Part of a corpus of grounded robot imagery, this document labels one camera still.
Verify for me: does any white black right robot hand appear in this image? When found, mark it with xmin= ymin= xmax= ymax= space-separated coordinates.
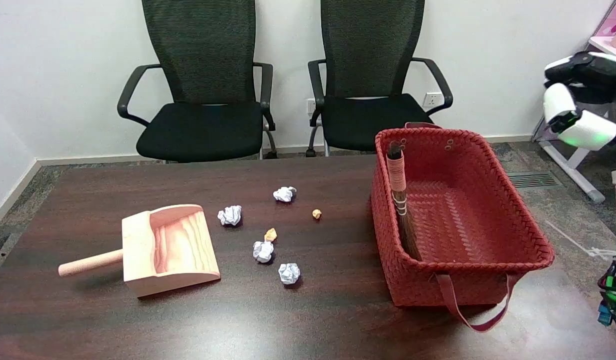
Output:
xmin=542 ymin=50 xmax=616 ymax=152

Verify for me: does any brown broom with handle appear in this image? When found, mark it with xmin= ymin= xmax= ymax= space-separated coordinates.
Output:
xmin=386 ymin=140 xmax=422 ymax=262

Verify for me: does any pink cartoon kids desk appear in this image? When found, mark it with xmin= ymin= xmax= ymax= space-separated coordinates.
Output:
xmin=532 ymin=0 xmax=616 ymax=204

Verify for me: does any metal floor vent grille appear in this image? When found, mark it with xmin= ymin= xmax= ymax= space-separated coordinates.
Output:
xmin=505 ymin=171 xmax=562 ymax=190

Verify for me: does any black mesh office chair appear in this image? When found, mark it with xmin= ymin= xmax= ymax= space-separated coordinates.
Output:
xmin=307 ymin=0 xmax=454 ymax=158
xmin=117 ymin=0 xmax=279 ymax=164

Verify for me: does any white cable tie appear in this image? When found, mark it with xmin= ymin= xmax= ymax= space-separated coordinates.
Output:
xmin=544 ymin=220 xmax=616 ymax=260

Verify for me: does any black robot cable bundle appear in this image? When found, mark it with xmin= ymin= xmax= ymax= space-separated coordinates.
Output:
xmin=597 ymin=260 xmax=616 ymax=342

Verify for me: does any red woven basket with straps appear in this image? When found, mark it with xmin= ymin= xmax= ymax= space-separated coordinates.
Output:
xmin=370 ymin=122 xmax=556 ymax=333

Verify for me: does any wooden dustpan with round handle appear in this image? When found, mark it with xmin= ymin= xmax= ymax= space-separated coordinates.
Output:
xmin=58 ymin=204 xmax=222 ymax=299

